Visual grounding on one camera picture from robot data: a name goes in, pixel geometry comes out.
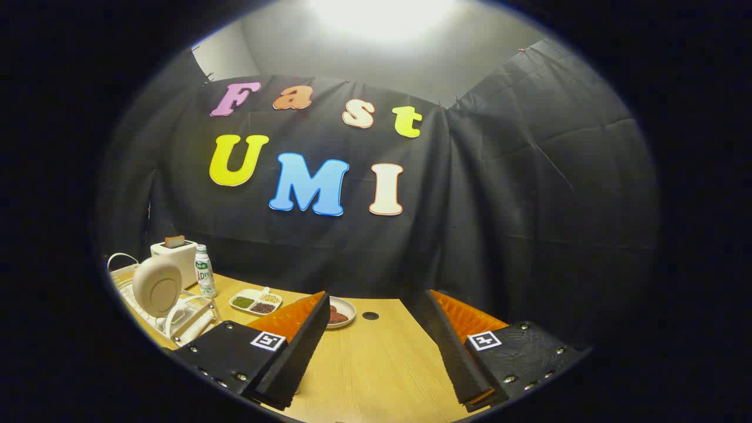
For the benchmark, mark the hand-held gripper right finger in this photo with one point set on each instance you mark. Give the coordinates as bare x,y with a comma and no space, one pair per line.
452,352

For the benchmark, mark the white green label bottle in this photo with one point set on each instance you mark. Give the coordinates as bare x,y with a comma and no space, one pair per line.
205,276

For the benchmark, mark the black backdrop cloth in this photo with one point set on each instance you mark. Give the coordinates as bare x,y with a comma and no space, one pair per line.
499,205

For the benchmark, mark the white toaster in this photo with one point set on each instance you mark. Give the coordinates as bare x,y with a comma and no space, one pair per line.
183,264

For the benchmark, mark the white divided dish with grains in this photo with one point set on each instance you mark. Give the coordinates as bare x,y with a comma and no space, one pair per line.
254,302

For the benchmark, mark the small oval plate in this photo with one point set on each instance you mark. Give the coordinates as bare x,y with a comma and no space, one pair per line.
350,311

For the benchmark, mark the beige round plate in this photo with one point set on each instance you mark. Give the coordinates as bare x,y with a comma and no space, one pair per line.
155,288

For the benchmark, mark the toast bread slice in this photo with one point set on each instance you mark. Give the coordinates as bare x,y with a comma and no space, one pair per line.
174,241

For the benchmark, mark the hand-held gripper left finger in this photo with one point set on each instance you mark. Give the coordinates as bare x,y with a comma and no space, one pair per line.
302,352

